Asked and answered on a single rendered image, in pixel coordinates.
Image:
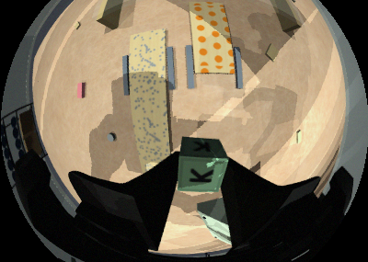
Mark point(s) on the small pink block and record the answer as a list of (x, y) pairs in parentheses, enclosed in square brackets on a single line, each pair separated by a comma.
[(81, 90)]

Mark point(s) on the green cube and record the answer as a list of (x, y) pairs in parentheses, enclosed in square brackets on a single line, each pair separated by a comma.
[(202, 162)]

